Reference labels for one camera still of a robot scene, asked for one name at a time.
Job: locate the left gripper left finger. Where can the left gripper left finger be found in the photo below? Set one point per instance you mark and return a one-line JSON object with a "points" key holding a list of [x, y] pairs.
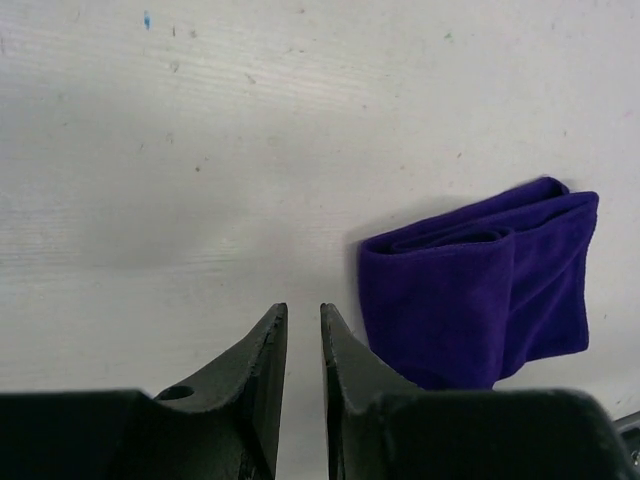
{"points": [[221, 422]]}

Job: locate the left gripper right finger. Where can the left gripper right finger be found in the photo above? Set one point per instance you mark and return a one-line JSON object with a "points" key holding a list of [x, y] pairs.
{"points": [[381, 426]]}

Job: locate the purple towel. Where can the purple towel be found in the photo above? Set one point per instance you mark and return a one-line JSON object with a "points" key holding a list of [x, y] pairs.
{"points": [[467, 298]]}

